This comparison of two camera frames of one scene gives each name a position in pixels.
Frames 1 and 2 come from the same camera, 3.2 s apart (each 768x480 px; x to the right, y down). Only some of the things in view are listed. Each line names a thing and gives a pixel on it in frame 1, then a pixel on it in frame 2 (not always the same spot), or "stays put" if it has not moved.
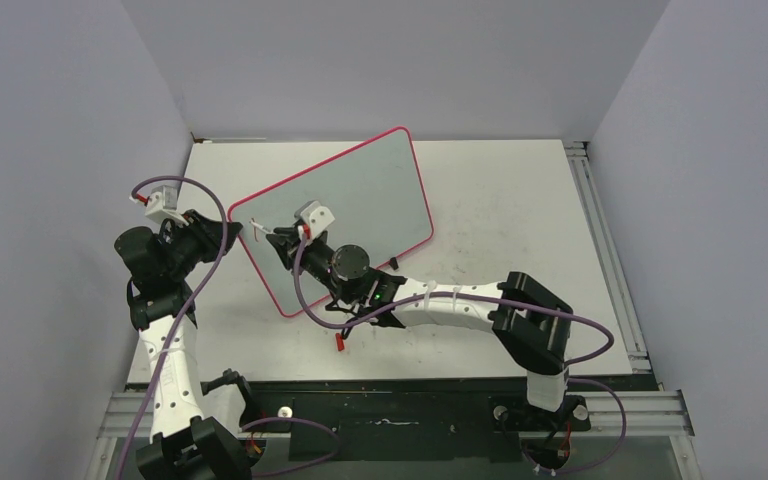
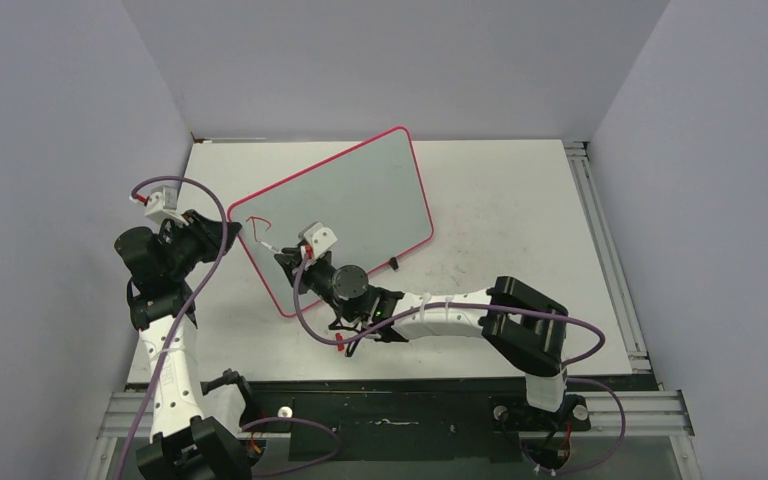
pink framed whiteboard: [376, 195] stays put
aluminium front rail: [650, 413] stays put
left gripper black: [207, 232] stays put
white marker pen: [262, 228] -> [269, 246]
